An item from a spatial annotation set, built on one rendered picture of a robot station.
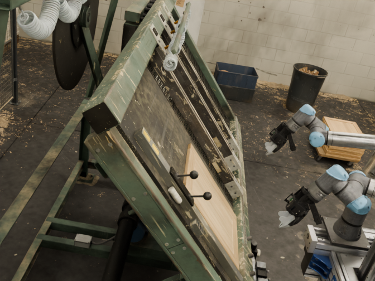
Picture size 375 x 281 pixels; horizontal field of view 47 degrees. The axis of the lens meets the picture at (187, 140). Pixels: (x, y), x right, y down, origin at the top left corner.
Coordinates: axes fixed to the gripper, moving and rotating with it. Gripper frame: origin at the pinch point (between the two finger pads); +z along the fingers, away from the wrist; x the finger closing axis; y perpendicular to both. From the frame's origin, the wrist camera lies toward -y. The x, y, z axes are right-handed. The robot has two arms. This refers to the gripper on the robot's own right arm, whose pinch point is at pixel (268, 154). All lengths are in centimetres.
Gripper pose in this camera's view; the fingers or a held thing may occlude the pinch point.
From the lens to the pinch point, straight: 249.9
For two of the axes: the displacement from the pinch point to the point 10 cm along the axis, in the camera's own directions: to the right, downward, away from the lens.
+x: -0.5, 4.8, -8.7
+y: -7.9, -5.5, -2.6
